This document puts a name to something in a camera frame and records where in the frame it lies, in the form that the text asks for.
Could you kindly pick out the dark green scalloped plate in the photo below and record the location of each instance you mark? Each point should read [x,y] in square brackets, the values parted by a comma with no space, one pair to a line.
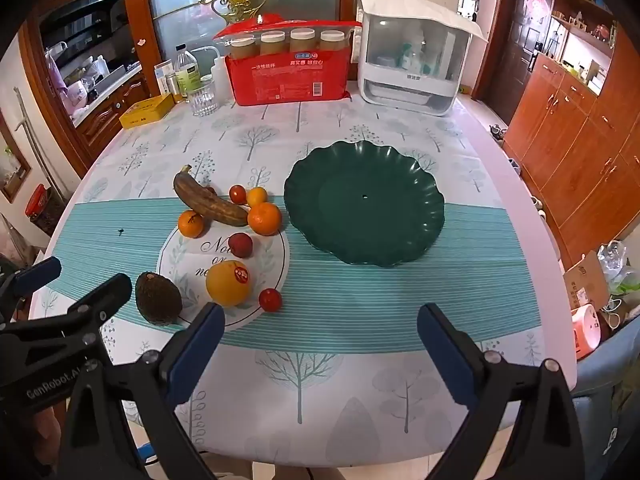
[365,225]

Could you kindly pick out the overripe brown banana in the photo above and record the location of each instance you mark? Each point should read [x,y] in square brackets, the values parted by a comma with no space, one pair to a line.
[210,205]

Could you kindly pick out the red cherry tomato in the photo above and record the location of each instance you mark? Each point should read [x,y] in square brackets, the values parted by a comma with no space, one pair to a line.
[238,194]
[270,300]

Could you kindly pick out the clear bag with red top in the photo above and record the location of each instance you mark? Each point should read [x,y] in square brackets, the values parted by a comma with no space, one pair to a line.
[260,22]

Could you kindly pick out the tree print tablecloth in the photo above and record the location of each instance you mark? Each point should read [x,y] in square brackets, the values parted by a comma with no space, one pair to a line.
[350,320]

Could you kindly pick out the pink small appliance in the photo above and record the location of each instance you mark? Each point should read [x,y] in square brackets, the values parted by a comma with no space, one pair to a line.
[586,332]

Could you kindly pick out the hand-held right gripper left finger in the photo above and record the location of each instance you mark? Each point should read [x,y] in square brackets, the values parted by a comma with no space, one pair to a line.
[192,355]

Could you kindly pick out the wooden kitchen cabinet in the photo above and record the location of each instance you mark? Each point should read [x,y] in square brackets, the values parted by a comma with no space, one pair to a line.
[110,115]

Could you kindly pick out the dark red lychee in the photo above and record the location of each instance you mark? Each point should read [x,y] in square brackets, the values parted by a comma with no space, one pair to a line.
[240,245]

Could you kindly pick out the white carton box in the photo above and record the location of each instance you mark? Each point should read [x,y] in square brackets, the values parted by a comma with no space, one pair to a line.
[162,72]

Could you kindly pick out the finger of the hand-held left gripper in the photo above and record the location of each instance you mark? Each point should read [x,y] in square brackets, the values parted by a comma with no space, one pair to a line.
[107,295]
[37,275]

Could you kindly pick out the wooden wall cabinet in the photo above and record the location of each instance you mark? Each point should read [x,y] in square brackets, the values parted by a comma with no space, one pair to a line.
[575,135]

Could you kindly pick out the clear plastic bag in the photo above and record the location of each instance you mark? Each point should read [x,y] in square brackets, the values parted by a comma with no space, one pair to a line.
[617,265]

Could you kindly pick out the dark brown avocado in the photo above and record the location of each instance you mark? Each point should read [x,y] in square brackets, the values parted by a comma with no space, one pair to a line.
[157,297]

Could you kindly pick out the small yellow kumquat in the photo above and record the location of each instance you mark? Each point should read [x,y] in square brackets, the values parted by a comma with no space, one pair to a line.
[258,196]

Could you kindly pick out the ribbed clear glass cup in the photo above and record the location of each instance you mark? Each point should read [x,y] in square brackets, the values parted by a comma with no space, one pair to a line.
[204,101]

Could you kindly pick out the dark wooden door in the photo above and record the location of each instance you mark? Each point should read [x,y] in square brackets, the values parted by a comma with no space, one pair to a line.
[515,50]

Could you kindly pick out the white plastic bottle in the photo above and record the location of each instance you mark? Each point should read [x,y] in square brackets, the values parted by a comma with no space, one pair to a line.
[221,80]

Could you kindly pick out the cardboard box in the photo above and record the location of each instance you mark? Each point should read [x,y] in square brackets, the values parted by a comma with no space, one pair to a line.
[585,280]

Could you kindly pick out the red paper cup package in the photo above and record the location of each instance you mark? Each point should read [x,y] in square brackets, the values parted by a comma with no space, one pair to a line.
[285,82]

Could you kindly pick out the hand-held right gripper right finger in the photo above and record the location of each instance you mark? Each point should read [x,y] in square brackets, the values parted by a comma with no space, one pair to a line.
[447,355]

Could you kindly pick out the yellow flat box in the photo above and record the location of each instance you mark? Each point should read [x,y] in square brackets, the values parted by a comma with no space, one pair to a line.
[145,111]

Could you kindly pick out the white countertop storage cabinet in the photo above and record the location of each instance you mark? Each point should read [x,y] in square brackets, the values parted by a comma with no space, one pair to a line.
[400,95]

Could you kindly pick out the large orange with red sticker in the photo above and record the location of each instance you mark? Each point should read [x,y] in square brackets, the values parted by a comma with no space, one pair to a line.
[225,285]

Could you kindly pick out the mandarin orange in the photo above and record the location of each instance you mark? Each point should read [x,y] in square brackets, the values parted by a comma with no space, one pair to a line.
[265,219]
[191,225]

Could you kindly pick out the small metal can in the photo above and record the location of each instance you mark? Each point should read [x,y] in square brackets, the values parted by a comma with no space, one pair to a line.
[172,84]

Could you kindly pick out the glass bottle with green label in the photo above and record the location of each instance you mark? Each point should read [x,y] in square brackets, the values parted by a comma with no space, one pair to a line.
[187,75]

